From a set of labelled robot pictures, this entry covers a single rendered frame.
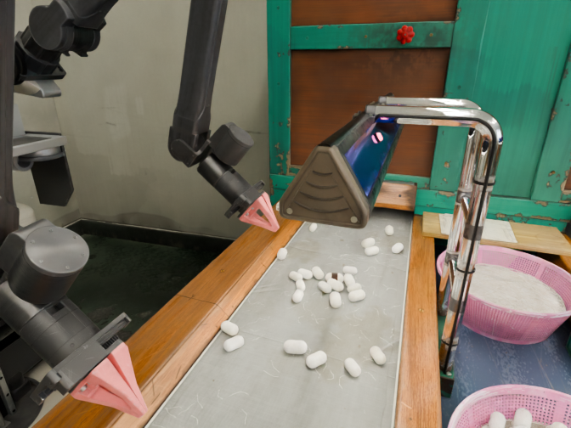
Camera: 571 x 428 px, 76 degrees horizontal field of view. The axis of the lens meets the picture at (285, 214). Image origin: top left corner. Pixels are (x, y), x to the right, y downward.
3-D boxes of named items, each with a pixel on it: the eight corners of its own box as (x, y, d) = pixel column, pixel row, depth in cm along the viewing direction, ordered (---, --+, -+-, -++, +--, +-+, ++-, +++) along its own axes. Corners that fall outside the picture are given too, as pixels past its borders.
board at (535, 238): (421, 236, 93) (422, 232, 93) (422, 215, 106) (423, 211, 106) (575, 257, 83) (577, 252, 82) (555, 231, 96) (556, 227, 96)
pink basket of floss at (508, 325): (508, 374, 63) (522, 330, 59) (405, 292, 86) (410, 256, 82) (602, 334, 72) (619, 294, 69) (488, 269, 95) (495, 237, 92)
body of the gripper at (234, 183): (268, 185, 79) (243, 160, 78) (247, 201, 70) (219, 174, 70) (251, 204, 82) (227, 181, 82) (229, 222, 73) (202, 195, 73)
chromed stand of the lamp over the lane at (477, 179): (334, 368, 64) (351, 105, 47) (353, 303, 82) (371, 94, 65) (450, 398, 58) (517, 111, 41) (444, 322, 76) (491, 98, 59)
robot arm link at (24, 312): (24, 280, 44) (-27, 306, 39) (42, 246, 41) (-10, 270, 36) (65, 320, 44) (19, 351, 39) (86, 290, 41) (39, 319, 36)
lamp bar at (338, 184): (277, 219, 33) (276, 140, 31) (370, 123, 87) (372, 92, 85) (365, 232, 31) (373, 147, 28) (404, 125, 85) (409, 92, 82)
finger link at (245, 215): (294, 211, 78) (263, 181, 78) (283, 224, 72) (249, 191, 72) (275, 230, 82) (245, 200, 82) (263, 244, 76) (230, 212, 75)
